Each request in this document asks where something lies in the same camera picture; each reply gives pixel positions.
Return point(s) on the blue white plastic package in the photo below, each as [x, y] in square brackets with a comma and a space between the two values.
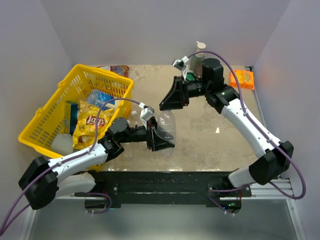
[98, 98]

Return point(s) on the green plastic bag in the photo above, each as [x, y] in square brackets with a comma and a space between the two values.
[190, 76]

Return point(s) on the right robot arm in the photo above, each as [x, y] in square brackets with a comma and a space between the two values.
[226, 101]

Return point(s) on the yellow plastic shopping basket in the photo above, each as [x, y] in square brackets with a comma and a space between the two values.
[47, 122]

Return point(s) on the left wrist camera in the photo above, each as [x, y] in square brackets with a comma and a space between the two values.
[146, 114]

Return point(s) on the yellow Lays chips bag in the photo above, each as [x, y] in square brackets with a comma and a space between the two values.
[85, 130]

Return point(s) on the orange candy box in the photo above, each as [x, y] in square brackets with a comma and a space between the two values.
[245, 79]

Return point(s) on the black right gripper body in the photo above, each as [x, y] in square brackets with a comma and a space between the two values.
[196, 88]

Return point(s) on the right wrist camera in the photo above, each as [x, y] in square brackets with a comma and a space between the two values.
[181, 64]

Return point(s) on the clear plastic bottle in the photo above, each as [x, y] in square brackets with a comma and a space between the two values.
[169, 114]

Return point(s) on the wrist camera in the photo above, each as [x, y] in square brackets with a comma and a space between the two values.
[181, 64]
[146, 114]

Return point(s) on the red snack bag behind basket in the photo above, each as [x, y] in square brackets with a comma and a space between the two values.
[121, 70]

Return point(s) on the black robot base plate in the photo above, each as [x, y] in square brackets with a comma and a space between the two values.
[116, 188]

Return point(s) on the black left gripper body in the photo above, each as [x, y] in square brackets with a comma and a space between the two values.
[142, 134]

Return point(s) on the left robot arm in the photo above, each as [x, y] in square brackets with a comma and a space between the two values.
[44, 180]

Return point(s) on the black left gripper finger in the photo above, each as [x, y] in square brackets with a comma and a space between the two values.
[158, 143]
[166, 128]

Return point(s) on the aluminium frame rail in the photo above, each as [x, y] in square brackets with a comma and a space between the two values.
[268, 192]

